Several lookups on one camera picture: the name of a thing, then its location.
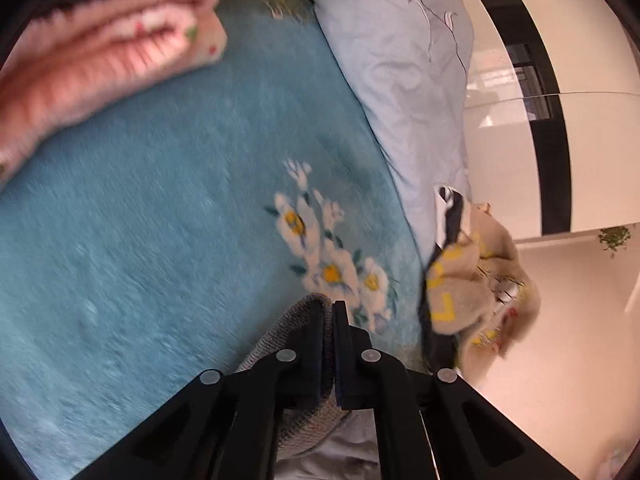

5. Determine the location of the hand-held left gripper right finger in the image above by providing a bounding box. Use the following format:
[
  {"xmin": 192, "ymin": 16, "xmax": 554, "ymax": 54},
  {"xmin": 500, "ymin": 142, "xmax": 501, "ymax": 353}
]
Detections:
[{"xmin": 332, "ymin": 300, "xmax": 581, "ymax": 480}]

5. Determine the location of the beige patterned garment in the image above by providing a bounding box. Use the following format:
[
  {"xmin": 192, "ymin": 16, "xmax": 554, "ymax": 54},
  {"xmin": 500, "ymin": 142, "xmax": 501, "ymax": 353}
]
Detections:
[{"xmin": 419, "ymin": 184, "xmax": 543, "ymax": 375}]

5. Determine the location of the grey knitted garment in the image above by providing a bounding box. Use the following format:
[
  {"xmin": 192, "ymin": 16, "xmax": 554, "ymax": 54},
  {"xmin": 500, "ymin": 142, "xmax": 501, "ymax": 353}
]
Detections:
[{"xmin": 234, "ymin": 293, "xmax": 352, "ymax": 461}]

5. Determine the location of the small green plant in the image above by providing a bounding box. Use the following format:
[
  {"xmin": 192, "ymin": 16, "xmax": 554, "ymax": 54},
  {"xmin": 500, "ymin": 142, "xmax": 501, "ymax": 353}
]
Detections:
[{"xmin": 598, "ymin": 226, "xmax": 634, "ymax": 260}]

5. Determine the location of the pink fleece blanket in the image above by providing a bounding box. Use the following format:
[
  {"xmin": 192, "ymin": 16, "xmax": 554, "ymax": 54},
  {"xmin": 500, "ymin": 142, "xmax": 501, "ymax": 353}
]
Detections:
[{"xmin": 0, "ymin": 0, "xmax": 228, "ymax": 191}]

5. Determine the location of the teal floral blanket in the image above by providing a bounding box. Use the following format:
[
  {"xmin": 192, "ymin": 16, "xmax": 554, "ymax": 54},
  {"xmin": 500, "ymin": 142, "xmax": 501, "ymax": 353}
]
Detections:
[{"xmin": 0, "ymin": 0, "xmax": 431, "ymax": 480}]

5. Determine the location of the light blue pillow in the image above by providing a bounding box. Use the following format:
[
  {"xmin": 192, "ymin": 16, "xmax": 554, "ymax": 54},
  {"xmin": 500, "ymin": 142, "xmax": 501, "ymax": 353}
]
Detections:
[{"xmin": 286, "ymin": 0, "xmax": 476, "ymax": 271}]

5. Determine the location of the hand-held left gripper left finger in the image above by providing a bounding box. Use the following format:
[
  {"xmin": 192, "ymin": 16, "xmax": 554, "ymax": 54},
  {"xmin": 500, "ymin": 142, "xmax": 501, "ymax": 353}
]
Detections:
[{"xmin": 74, "ymin": 301, "xmax": 333, "ymax": 480}]

